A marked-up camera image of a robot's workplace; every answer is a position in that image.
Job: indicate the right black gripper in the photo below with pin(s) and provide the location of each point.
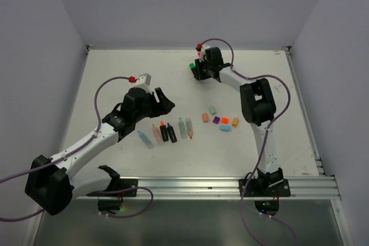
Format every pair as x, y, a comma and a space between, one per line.
198, 73

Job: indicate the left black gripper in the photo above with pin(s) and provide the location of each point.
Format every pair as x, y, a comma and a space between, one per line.
162, 106

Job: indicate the orange cap black highlighter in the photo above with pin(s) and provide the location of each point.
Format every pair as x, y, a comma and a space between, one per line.
164, 132

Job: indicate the purple black highlighter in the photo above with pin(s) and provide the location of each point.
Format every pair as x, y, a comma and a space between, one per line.
171, 133

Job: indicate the green pastel highlighter body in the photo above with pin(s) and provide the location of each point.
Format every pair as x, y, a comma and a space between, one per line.
182, 128

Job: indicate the light blue highlighter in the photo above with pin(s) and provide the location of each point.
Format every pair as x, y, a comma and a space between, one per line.
145, 140

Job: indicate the orange pastel cap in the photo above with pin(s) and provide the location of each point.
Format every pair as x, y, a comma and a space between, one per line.
205, 117

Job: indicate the green pastel cap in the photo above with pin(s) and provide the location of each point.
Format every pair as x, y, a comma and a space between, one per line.
212, 110

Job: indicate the purple cap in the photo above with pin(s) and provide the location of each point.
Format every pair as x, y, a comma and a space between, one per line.
216, 120

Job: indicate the orange neon cap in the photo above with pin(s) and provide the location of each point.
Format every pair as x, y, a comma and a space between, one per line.
224, 120

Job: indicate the yellow pastel cap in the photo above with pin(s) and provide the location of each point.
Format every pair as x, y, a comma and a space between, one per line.
235, 122

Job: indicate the light blue cap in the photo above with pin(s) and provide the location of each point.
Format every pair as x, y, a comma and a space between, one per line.
225, 128

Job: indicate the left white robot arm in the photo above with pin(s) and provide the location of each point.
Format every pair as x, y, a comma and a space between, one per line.
69, 162

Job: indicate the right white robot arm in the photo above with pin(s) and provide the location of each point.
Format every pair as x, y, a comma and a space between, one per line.
258, 109

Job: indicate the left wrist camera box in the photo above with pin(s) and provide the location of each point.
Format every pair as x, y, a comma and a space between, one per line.
143, 82

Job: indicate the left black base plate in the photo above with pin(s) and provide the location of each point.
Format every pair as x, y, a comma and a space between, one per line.
117, 185

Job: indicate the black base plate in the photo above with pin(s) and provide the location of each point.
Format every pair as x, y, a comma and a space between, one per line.
254, 190
117, 185

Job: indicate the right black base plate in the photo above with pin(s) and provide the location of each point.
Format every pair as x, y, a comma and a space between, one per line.
254, 190

